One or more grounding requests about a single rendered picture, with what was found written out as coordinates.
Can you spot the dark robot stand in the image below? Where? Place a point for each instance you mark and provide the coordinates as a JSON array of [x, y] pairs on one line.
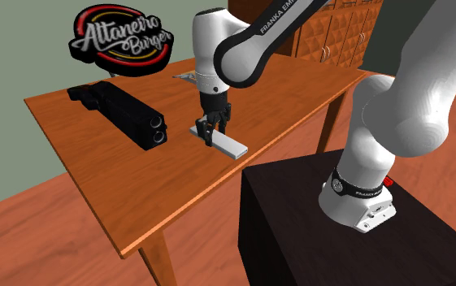
[[330, 253]]

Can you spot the small grey flat tool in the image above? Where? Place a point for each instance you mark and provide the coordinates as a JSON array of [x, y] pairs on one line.
[[186, 76]]

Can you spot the wooden table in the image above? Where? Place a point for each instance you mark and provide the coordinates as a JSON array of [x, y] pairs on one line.
[[140, 178]]

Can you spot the black box with two lenses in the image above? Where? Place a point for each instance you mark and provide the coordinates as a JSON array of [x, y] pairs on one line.
[[126, 113]]

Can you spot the white flat rectangular bar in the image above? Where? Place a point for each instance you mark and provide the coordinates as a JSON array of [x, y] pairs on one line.
[[229, 145]]

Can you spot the black and red burger sign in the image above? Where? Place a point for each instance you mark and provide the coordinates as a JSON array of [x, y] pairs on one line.
[[122, 37]]

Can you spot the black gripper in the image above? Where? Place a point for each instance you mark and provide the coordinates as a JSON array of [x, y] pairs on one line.
[[213, 103]]

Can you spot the brown wooden cabinet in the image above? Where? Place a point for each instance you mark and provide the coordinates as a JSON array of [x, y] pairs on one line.
[[330, 35]]

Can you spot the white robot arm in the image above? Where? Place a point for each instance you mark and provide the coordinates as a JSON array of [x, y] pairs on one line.
[[374, 158]]

